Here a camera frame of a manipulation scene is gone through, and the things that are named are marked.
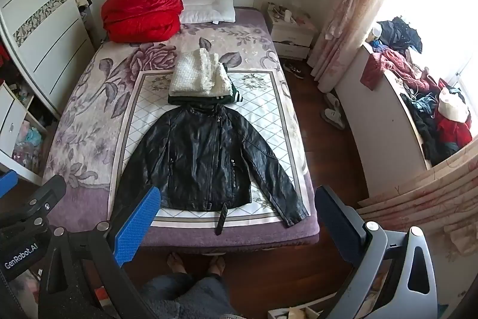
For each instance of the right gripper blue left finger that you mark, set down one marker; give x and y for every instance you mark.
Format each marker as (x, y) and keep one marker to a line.
(66, 291)

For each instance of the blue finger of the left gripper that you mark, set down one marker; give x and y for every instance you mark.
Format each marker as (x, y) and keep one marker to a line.
(8, 181)

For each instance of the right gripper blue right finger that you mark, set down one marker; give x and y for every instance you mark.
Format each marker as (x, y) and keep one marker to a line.
(409, 289)

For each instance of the black leather jacket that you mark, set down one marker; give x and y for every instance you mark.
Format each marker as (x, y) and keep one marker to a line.
(205, 158)

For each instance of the pile of clothes on sill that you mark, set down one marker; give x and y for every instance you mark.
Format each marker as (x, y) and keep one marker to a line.
(439, 111)

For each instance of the white shelf cabinet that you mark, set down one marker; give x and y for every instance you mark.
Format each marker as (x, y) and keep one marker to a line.
(13, 115)

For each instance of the person's feet and legs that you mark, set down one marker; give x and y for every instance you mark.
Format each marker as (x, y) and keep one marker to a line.
(178, 295)

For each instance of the white sneakers on floor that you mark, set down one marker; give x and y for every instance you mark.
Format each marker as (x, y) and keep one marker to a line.
(332, 115)

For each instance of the white wardrobe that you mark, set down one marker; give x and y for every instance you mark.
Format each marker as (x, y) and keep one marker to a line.
(50, 45)

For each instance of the white quilted floral mat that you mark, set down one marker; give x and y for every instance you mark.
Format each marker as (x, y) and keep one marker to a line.
(264, 105)

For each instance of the dark shoes on floor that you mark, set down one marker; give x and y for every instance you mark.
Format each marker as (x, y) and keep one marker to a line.
(289, 67)

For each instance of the green striped folded garment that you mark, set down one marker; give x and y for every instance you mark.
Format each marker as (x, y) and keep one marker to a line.
(235, 94)

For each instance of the white fluffy folded sweater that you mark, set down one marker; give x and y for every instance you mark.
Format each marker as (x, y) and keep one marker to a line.
(200, 74)

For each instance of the red quilt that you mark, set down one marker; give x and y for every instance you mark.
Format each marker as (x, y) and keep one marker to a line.
(141, 21)

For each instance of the white nightstand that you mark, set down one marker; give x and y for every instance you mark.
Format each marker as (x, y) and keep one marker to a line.
(292, 40)

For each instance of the white pillow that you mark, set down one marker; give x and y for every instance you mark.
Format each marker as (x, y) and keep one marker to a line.
(208, 11)

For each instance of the pink floral curtain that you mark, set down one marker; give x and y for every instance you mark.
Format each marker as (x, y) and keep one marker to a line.
(346, 26)

